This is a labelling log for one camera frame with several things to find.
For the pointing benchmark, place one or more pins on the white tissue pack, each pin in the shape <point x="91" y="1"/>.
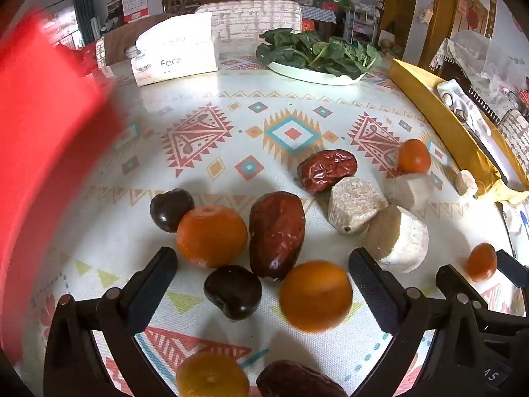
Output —
<point x="177" y="58"/>

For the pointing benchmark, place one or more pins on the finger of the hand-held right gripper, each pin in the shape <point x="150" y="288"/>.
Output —
<point x="452" y="281"/>
<point x="512" y="271"/>

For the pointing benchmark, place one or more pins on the metal storage rack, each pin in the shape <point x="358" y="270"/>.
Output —
<point x="359" y="25"/>

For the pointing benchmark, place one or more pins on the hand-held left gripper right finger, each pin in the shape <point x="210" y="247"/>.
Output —
<point x="372" y="293"/>

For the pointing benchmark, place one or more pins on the small orange mandarin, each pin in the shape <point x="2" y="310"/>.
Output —
<point x="481" y="262"/>
<point x="414" y="157"/>

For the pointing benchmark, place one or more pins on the wrinkled red jujube date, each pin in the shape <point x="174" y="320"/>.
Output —
<point x="326" y="169"/>

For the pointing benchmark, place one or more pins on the large red jujube date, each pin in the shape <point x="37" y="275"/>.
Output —
<point x="275" y="231"/>

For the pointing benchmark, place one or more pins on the dark plum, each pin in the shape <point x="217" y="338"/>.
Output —
<point x="169" y="211"/>
<point x="231" y="291"/>

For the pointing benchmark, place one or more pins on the red tray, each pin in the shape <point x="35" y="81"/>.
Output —
<point x="41" y="153"/>

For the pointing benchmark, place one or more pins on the brown chair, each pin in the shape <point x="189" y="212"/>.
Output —
<point x="132" y="37"/>

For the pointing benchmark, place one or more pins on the side table with lace cloth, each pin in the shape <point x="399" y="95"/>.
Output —
<point x="475" y="53"/>

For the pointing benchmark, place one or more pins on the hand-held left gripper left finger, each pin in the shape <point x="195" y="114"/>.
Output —
<point x="153" y="281"/>

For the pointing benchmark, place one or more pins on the teal curtain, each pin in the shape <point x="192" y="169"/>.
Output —
<point x="84" y="18"/>

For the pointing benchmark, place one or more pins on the white patterned pouch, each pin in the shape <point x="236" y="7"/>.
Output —
<point x="458" y="103"/>

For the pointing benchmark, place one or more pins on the white plate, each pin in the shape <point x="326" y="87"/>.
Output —
<point x="306" y="75"/>

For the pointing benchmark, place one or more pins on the small white yam chunk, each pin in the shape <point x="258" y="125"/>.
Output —
<point x="466" y="182"/>

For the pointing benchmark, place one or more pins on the green spinach leaves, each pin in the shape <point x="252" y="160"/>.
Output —
<point x="322" y="51"/>

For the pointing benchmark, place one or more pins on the yellow cardboard box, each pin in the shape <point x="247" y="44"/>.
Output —
<point x="434" y="107"/>

